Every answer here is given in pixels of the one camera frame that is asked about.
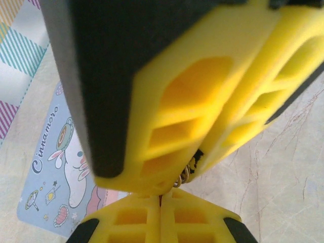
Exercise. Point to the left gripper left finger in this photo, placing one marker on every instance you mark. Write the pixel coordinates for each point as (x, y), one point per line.
(131, 220)

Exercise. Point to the light blue cartoon pouch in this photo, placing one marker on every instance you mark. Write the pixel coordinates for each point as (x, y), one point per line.
(50, 162)

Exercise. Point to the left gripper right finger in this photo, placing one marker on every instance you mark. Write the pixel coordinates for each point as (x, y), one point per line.
(192, 220)

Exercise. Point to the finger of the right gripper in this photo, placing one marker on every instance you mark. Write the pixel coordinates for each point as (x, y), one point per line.
(265, 76)
(126, 76)

